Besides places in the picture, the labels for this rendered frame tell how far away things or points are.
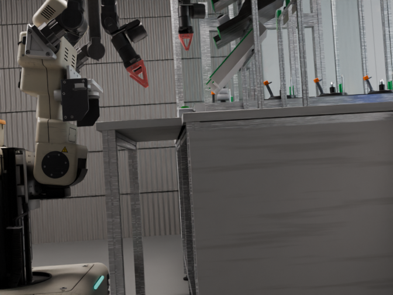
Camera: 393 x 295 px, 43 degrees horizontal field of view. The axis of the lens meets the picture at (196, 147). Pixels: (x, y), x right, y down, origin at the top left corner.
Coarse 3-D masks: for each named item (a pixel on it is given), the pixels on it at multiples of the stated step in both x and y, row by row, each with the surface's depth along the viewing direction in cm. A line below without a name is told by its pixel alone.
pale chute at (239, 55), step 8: (248, 32) 187; (264, 32) 188; (248, 40) 187; (240, 48) 187; (248, 48) 187; (232, 56) 187; (240, 56) 187; (248, 56) 197; (224, 64) 188; (232, 64) 187; (240, 64) 196; (216, 72) 188; (224, 72) 188; (232, 72) 193; (216, 80) 188; (224, 80) 192
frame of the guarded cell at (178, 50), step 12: (360, 0) 327; (360, 12) 326; (360, 24) 326; (360, 36) 328; (336, 48) 376; (360, 48) 328; (180, 60) 318; (336, 60) 375; (180, 72) 317; (336, 72) 375; (180, 84) 318; (180, 96) 317
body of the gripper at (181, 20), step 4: (184, 16) 228; (188, 16) 229; (180, 20) 229; (184, 20) 228; (188, 20) 229; (180, 24) 229; (184, 24) 228; (188, 24) 229; (180, 28) 226; (184, 28) 227; (192, 28) 226
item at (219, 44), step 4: (272, 12) 204; (264, 16) 204; (268, 16) 208; (272, 16) 211; (260, 20) 207; (264, 20) 211; (268, 20) 214; (244, 28) 206; (240, 32) 209; (216, 36) 204; (232, 36) 208; (236, 36) 212; (240, 36) 215; (216, 40) 204; (220, 40) 205; (224, 40) 208; (228, 40) 211; (232, 40) 215; (216, 44) 208; (220, 44) 211; (224, 44) 214
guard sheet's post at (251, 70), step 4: (244, 0) 257; (252, 60) 256; (252, 64) 256; (252, 68) 256; (252, 72) 256; (252, 76) 255; (252, 80) 255; (252, 84) 255; (252, 88) 255; (256, 88) 255; (252, 92) 255; (256, 92) 255; (252, 96) 255; (256, 96) 255; (252, 100) 255; (256, 100) 255
